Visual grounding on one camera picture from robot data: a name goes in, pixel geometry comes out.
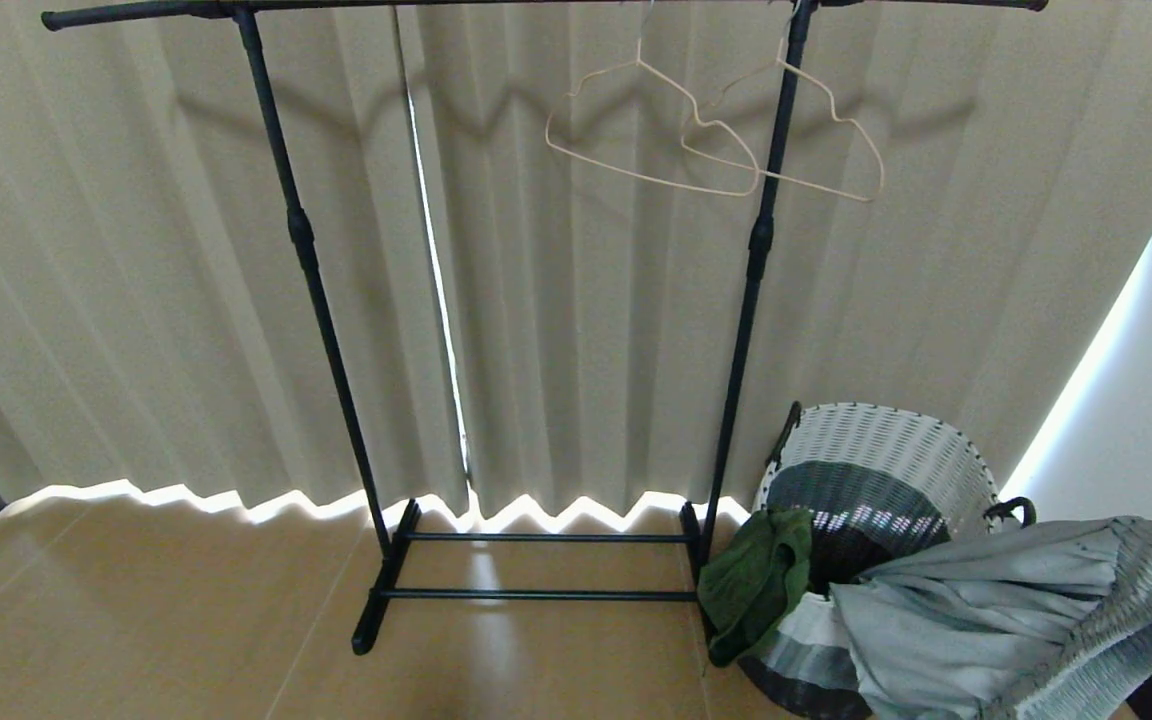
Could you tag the pink clothes hanger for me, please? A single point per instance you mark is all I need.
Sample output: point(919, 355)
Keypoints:
point(882, 175)
point(640, 60)

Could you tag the pale grey shorts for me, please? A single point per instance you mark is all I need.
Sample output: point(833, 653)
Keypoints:
point(956, 620)

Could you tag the black clothes rack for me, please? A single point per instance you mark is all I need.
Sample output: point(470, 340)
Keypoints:
point(302, 235)

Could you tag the white laundry basket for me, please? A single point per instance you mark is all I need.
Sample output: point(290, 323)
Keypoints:
point(886, 440)

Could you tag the beige curtain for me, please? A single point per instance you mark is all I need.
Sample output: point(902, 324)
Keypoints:
point(586, 300)

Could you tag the green garment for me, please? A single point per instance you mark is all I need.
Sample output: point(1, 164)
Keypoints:
point(756, 570)

